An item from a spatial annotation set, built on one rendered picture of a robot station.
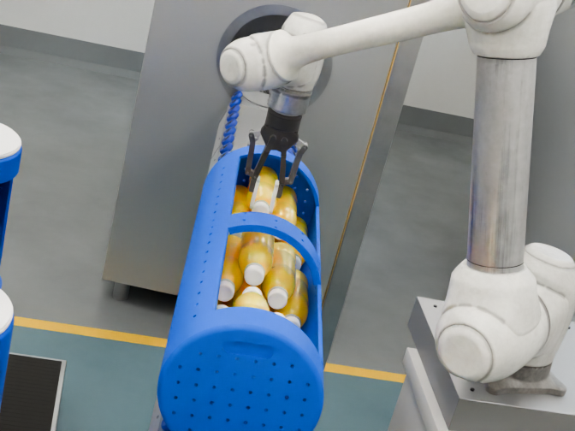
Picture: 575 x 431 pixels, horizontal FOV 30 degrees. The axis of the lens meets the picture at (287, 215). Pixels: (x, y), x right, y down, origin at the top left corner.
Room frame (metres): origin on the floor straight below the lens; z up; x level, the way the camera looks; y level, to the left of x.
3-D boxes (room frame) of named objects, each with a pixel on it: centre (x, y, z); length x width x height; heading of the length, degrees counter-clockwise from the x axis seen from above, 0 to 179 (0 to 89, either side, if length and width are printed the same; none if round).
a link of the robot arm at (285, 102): (2.20, 0.06, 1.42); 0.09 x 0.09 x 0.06
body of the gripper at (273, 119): (2.20, 0.06, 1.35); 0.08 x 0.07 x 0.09; 95
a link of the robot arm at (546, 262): (1.91, -0.51, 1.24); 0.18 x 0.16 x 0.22; 151
